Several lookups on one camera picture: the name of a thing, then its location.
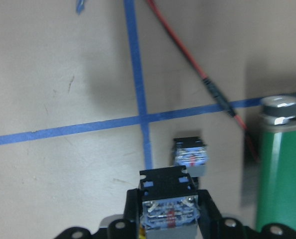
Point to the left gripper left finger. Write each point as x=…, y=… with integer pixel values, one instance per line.
x=128, y=226

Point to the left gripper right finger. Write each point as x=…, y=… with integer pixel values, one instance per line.
x=212, y=224

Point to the green push button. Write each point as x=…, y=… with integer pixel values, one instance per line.
x=190, y=152
x=169, y=204

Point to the green conveyor belt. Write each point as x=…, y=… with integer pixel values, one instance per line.
x=277, y=187

